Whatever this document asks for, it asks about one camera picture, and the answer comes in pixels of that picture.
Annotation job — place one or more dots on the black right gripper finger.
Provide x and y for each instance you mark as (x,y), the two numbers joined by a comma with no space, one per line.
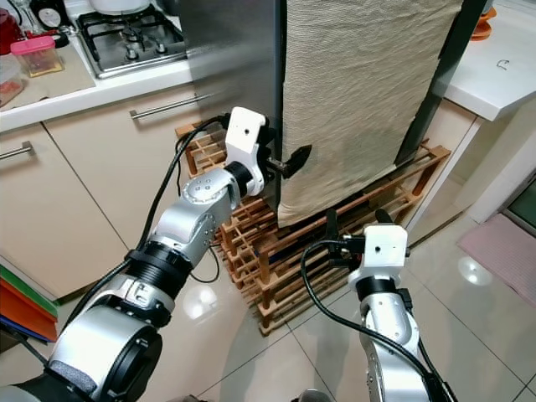
(332,228)
(383,218)

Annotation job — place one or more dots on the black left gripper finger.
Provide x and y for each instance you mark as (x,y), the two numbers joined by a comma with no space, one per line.
(297,159)

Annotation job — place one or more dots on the small grey steel fridge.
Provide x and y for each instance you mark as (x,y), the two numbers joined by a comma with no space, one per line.
(234,50)

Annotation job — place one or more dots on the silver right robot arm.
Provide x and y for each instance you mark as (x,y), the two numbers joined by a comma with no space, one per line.
(398,327)

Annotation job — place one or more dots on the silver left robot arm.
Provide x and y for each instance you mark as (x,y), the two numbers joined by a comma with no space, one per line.
(201,201)

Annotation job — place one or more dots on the large dark steel fridge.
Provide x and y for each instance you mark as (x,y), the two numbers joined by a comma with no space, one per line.
(7,339)

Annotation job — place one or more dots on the wooden slatted rack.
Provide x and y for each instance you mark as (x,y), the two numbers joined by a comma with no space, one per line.
(301,260)

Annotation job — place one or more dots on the green board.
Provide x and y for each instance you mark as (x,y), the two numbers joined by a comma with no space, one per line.
(21,287)

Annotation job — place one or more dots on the orange board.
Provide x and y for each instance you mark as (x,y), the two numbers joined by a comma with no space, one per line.
(21,311)

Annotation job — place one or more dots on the clear plastic food container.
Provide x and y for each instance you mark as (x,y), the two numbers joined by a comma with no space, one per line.
(10,82)

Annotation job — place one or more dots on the steel gas stove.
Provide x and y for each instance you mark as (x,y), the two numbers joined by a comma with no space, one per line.
(134,43)

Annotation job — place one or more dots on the beige kitchen cabinet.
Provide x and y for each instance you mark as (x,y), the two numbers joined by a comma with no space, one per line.
(84,209)

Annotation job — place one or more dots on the small metal hook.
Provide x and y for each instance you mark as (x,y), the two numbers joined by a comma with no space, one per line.
(507,64)

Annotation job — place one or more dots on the pink lidded small container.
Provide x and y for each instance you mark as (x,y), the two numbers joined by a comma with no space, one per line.
(37,57)

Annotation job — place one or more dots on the white cooking pot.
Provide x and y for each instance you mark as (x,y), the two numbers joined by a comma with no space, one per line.
(124,7)

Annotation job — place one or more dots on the beige counter mat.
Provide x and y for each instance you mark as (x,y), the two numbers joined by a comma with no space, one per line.
(71,84)

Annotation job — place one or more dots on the orange bowl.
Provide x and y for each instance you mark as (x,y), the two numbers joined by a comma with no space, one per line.
(484,23)

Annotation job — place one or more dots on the red kitchen appliance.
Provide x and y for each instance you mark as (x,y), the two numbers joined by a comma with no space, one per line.
(10,32)

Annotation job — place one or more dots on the black dial kitchen timer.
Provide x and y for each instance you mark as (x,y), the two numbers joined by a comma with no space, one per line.
(50,15)

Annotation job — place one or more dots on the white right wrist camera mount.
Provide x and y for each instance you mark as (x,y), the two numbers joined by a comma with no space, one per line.
(381,251)

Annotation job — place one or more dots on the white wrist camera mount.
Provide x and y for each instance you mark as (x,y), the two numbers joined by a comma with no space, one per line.
(381,251)
(243,134)

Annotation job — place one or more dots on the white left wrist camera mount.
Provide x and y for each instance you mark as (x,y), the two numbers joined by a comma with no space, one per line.
(243,134)

